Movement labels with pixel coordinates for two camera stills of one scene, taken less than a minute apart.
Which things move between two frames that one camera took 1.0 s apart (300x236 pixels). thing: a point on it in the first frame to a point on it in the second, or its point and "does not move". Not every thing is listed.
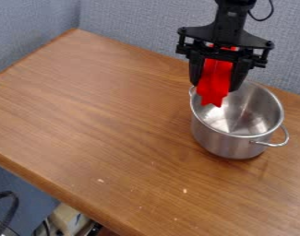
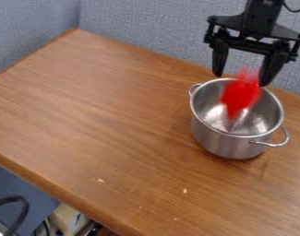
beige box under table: x=69 y=219 does not move
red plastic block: x=214 y=80 to x=242 y=92
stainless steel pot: x=244 y=125 does not move
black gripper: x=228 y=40 to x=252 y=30
